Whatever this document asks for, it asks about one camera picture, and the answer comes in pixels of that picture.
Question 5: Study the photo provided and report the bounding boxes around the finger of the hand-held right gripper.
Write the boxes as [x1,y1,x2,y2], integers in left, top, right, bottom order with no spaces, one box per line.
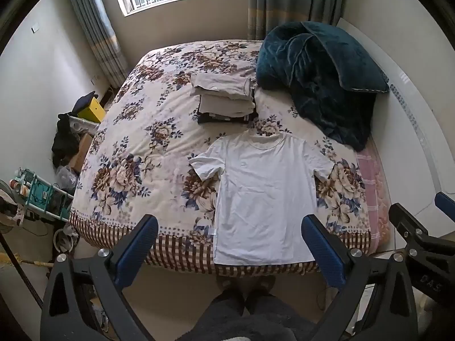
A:
[435,192,455,221]
[388,203,439,249]

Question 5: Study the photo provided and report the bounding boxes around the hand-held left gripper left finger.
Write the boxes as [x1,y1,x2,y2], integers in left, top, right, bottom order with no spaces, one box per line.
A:
[40,214,159,341]

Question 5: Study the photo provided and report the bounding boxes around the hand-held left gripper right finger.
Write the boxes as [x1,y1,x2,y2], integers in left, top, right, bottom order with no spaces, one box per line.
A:
[301,214,419,341]

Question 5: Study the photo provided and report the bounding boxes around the white t-shirt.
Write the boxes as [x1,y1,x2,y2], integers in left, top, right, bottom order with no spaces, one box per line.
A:
[189,130,336,266]

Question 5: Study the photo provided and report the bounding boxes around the black clothes heap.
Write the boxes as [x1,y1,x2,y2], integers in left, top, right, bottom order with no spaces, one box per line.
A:
[51,113,80,167]

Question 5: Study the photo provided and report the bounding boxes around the pink checked mattress pad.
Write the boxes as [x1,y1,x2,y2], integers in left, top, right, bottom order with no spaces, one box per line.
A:
[355,135,392,253]

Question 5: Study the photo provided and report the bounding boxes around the brown slipper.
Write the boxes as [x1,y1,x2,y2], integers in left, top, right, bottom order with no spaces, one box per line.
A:
[217,275,246,295]
[249,275,277,292]

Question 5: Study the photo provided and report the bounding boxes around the clear plastic bag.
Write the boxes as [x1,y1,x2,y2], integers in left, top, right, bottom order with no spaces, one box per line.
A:
[56,165,78,190]

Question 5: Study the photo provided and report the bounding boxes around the person's legs in dark pants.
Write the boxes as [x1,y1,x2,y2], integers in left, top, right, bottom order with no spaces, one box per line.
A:
[190,284,317,341]

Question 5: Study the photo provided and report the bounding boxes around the teal storage rack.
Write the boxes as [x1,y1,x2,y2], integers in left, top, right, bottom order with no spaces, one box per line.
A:
[14,169,75,224]

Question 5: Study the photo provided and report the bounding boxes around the cardboard box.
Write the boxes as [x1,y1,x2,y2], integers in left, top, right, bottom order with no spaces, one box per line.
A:
[69,133,94,174]

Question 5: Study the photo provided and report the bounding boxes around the floral bed quilt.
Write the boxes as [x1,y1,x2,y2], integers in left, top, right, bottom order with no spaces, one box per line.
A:
[69,39,374,278]

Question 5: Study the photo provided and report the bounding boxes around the white headboard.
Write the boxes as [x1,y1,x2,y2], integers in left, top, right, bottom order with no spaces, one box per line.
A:
[336,17,455,253]

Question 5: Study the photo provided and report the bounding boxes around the yellow stick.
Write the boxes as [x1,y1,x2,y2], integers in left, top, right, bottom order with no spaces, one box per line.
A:
[0,252,54,268]

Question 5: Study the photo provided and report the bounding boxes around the white plastic bin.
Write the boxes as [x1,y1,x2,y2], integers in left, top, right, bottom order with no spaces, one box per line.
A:
[69,115,102,136]

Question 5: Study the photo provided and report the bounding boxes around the yellow box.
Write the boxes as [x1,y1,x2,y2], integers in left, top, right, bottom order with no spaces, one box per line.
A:
[77,97,106,124]

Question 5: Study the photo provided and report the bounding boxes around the dark navy cloth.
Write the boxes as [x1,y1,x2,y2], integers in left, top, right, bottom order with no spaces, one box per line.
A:
[72,91,98,112]

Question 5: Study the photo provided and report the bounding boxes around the teal plush blanket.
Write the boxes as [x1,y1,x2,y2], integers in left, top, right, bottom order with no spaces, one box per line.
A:
[256,21,390,151]

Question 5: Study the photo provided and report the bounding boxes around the grey-blue curtain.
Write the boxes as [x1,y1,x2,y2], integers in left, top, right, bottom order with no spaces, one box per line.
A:
[65,0,129,88]
[247,0,351,41]

